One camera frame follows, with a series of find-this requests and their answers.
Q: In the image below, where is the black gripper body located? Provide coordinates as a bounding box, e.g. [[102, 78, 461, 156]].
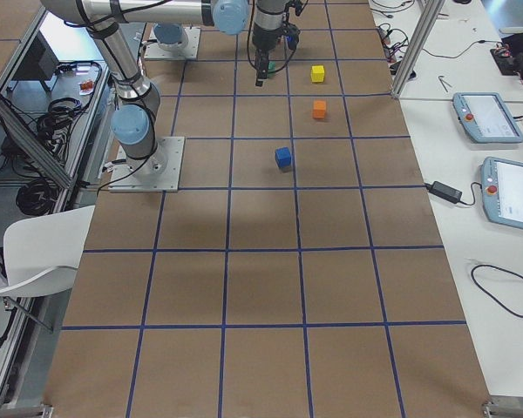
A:
[[253, 24, 282, 53]]

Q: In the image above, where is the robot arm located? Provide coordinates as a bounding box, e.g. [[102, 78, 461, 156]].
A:
[[153, 1, 305, 87], [42, 1, 249, 177]]

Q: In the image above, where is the yellow block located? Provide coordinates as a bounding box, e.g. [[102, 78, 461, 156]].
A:
[[310, 65, 326, 84]]

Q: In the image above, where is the orange block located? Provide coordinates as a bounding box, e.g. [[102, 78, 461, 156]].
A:
[[312, 100, 327, 120]]

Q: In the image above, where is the blue block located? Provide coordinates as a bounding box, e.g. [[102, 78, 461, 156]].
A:
[[275, 147, 292, 170]]

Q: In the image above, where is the black power adapter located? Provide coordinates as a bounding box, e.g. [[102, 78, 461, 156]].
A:
[[425, 181, 462, 204]]

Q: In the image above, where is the far teach pendant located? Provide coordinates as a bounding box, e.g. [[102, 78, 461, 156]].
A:
[[452, 92, 523, 144]]

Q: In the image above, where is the teach pendant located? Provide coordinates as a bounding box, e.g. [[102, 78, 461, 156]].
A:
[[452, 92, 523, 144], [480, 157, 523, 230]]

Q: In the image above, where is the near teach pendant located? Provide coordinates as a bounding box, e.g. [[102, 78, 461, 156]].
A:
[[480, 157, 523, 230]]

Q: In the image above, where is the white chair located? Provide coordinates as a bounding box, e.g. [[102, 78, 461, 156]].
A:
[[0, 206, 95, 298]]

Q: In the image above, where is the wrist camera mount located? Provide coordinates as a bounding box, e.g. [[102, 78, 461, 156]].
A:
[[283, 22, 300, 51]]

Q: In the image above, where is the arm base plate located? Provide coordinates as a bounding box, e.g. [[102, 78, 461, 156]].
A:
[[108, 137, 185, 192], [142, 26, 200, 61]]

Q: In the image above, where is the aluminium frame post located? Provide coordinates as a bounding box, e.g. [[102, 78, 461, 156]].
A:
[[391, 0, 445, 99]]

